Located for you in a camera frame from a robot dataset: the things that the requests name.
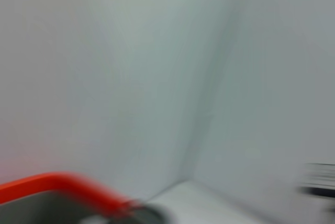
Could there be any orange bin handle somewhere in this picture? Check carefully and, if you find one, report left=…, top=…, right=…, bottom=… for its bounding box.
left=0, top=171, right=138, bottom=212

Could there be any grey-green perforated storage bin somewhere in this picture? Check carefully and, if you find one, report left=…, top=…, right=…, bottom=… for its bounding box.
left=0, top=189, right=172, bottom=224

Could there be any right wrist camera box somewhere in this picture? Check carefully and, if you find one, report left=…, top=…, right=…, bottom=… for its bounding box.
left=295, top=162, right=335, bottom=199

